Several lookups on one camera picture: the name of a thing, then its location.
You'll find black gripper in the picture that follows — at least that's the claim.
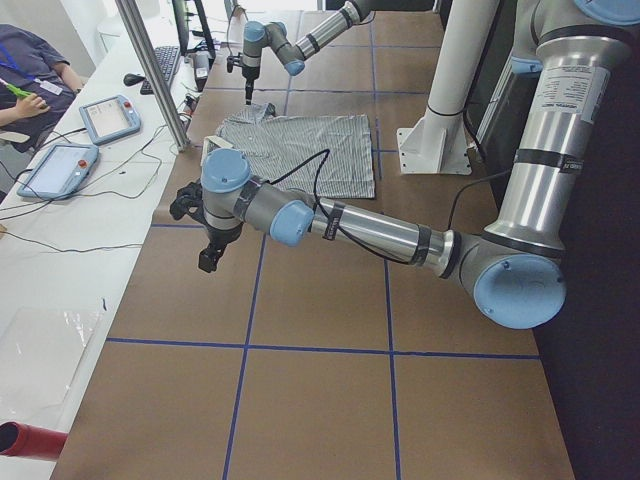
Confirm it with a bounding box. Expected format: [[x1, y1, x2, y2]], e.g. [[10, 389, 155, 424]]
[[242, 66, 258, 100], [198, 224, 243, 272]]

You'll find striped polo shirt white collar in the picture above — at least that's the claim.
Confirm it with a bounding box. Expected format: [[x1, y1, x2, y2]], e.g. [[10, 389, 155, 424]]
[[216, 103, 375, 199]]

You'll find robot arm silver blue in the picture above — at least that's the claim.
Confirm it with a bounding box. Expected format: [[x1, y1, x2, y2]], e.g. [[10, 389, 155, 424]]
[[227, 1, 374, 105], [200, 1, 639, 329]]

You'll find black monitor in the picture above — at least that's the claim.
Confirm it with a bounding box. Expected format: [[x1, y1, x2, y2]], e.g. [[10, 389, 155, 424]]
[[171, 0, 215, 58]]

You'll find black keyboard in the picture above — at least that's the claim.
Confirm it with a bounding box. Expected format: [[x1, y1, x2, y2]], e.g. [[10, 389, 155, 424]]
[[154, 46, 181, 88]]

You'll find black computer mouse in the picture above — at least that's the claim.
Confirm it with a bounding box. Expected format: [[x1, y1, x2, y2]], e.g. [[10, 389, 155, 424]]
[[123, 73, 146, 86]]

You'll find teach pendant far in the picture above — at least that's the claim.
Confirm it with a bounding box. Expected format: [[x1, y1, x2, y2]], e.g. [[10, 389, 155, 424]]
[[79, 94, 141, 146]]

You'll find teach pendant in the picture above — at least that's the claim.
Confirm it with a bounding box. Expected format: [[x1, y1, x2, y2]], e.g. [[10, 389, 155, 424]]
[[79, 94, 141, 146], [17, 143, 99, 200]]

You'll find teach pendant near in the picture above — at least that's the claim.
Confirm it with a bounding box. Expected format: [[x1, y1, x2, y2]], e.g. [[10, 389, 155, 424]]
[[17, 143, 99, 200]]

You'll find clear plastic sheet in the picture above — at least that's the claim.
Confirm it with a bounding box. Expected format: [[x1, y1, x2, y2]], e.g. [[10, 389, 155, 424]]
[[1, 308, 102, 428]]

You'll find seated person dark shirt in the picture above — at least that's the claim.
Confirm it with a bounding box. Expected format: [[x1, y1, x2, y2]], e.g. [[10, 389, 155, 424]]
[[1, 24, 85, 153]]

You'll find red cylinder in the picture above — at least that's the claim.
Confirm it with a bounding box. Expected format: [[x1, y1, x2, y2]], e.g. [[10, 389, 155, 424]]
[[1, 421, 68, 461]]

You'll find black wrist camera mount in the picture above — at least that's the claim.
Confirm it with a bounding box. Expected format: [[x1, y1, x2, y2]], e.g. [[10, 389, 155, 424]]
[[169, 182, 206, 225], [226, 53, 243, 73]]

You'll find black pendant cable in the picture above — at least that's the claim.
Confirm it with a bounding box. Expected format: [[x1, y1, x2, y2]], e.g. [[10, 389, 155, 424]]
[[0, 124, 171, 253]]

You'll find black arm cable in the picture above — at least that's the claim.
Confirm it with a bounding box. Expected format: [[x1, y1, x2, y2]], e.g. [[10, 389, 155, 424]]
[[259, 148, 421, 265]]

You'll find aluminium frame post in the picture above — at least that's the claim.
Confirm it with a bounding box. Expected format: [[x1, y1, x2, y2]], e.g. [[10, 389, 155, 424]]
[[115, 0, 189, 152]]

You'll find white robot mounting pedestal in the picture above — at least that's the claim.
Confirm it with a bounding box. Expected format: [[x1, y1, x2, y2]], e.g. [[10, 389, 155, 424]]
[[396, 0, 499, 175]]

